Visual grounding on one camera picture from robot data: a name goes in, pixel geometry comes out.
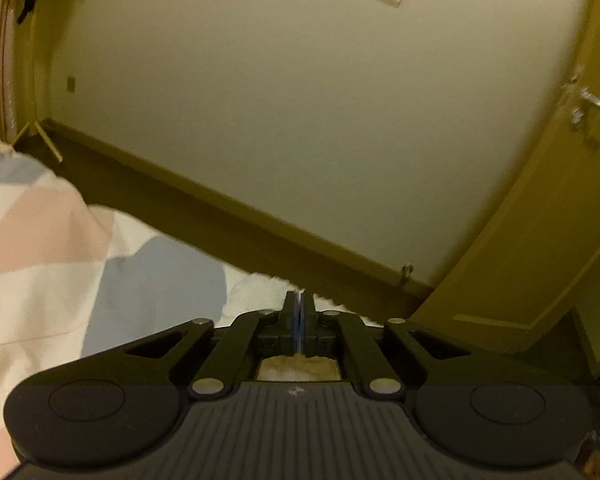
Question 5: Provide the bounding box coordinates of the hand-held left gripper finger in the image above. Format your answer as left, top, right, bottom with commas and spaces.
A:
122, 290, 300, 401
300, 290, 476, 401

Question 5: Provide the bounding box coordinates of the yellowish room door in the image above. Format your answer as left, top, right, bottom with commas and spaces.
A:
409, 0, 600, 381

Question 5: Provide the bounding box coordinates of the checkered pastel quilt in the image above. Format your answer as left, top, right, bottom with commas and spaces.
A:
0, 127, 261, 480

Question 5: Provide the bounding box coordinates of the yellow folding stand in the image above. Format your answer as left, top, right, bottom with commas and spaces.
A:
13, 117, 64, 164

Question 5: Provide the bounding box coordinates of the metal door handle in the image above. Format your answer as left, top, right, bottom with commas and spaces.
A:
562, 76, 600, 129

